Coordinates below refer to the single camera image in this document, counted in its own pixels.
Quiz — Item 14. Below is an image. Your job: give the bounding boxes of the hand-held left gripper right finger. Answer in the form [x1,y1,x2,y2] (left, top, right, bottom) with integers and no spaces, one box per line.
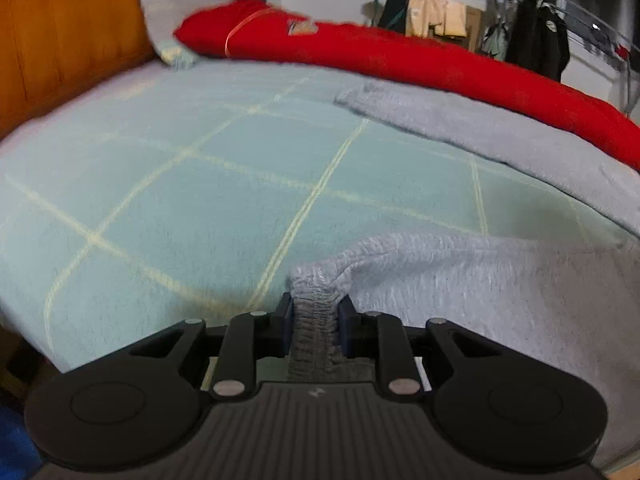
[337,295,503,402]

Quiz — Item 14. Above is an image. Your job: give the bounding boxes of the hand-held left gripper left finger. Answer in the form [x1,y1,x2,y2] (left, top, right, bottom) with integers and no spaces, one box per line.
[127,292,296,401]

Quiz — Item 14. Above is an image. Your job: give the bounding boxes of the grey sweatpants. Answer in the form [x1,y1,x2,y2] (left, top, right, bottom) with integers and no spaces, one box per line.
[287,232,640,471]

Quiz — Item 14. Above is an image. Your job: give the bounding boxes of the grey sweatshirt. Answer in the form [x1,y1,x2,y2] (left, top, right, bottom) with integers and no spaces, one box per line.
[334,82,640,238]

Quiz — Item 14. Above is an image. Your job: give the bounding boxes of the cardboard box with yellow clothes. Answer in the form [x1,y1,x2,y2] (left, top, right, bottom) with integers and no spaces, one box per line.
[407,0,468,38]

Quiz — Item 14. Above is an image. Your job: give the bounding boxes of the metal clothes drying rack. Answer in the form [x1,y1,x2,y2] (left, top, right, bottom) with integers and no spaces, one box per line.
[490,0,640,111]

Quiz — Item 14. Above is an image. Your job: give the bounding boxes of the red quilt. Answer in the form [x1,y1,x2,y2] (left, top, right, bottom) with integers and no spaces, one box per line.
[174,0,640,171]

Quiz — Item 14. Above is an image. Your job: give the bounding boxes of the light green hanging garment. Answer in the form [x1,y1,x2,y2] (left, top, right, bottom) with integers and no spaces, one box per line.
[480,22,511,61]

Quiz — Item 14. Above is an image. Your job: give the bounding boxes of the grey checked pillow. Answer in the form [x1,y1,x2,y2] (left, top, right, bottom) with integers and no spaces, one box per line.
[136,0,236,68]

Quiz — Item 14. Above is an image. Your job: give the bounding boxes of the plain black jacket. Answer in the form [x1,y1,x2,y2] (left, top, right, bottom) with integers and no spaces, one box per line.
[505,0,541,73]

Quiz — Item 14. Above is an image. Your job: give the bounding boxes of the black jacket with badge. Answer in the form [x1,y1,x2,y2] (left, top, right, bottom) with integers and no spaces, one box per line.
[535,2,572,83]

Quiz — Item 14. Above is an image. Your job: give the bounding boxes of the wooden headboard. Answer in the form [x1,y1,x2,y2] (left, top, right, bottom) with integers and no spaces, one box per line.
[0,0,226,136]

